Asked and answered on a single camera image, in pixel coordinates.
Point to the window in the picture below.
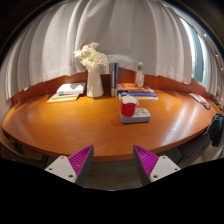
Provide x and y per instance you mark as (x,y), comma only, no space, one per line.
(196,53)

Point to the red booklet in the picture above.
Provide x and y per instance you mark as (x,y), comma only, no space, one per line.
(198,98)

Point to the cream flat book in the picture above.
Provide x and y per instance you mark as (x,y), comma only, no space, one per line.
(140,98)

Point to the white power strip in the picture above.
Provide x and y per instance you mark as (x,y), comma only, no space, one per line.
(142,115)

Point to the orange flat book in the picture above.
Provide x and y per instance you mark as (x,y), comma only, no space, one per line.
(128,87)

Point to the white book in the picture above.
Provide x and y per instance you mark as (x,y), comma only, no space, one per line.
(70,88)

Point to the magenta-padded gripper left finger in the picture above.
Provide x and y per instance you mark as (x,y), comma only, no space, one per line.
(61,166)

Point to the white flower bouquet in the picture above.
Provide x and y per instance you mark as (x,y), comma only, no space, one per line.
(91,58)

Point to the clear bottle with green cap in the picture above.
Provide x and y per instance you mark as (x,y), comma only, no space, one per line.
(139,78)

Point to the yellow book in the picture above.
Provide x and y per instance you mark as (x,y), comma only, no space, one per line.
(60,98)

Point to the blue flat book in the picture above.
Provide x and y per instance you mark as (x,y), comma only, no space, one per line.
(140,94)

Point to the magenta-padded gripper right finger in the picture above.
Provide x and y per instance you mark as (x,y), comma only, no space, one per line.
(163,166)

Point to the dark garment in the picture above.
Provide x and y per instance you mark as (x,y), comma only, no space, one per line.
(216,130)

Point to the grey upright book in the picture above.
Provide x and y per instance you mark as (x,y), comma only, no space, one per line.
(112,80)

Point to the white curtain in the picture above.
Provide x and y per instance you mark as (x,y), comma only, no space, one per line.
(126,33)

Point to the white ceramic vase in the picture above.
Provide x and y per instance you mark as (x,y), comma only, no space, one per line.
(94,85)

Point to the red and white charger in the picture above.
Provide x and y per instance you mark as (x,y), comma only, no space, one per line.
(128,108)

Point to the small dark grey object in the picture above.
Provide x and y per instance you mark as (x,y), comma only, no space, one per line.
(207,106)

